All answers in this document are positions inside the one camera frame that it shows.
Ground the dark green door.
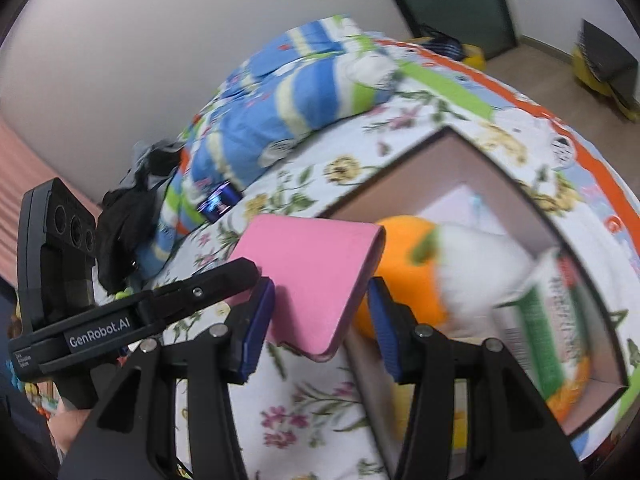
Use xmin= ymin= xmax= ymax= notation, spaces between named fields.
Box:
xmin=370 ymin=0 xmax=518 ymax=61

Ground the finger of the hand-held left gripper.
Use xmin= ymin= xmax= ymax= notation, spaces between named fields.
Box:
xmin=131 ymin=257 xmax=262 ymax=344

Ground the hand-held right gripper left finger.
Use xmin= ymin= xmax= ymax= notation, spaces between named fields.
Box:
xmin=59 ymin=277 xmax=277 ymax=480

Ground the cardboard box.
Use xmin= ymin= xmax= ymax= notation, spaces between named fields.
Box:
xmin=320 ymin=126 xmax=631 ymax=480

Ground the small dark blue packet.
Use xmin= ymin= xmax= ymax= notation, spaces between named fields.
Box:
xmin=196 ymin=180 xmax=244 ymax=224

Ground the pink leather case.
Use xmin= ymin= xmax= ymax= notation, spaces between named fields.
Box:
xmin=227 ymin=213 xmax=387 ymax=364

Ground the cartoon blanket with orange border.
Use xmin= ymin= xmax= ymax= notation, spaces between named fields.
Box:
xmin=372 ymin=32 xmax=640 ymax=461

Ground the green and white packet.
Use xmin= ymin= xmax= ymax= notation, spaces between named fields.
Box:
xmin=492 ymin=247 xmax=598 ymax=413

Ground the orange plush toy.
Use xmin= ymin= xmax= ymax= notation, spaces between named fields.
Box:
xmin=354 ymin=215 xmax=451 ymax=342

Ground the floral bedsheet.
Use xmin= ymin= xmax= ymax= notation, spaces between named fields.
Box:
xmin=165 ymin=87 xmax=501 ymax=480

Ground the black clothing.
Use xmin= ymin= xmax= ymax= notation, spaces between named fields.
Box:
xmin=94 ymin=139 xmax=187 ymax=297

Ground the blue striped folded quilt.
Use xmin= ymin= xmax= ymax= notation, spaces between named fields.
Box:
xmin=147 ymin=14 xmax=407 ymax=281

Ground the white plush toy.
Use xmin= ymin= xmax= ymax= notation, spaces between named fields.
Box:
xmin=434 ymin=222 xmax=543 ymax=338

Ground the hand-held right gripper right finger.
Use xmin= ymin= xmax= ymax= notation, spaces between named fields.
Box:
xmin=367 ymin=276 xmax=586 ymax=480

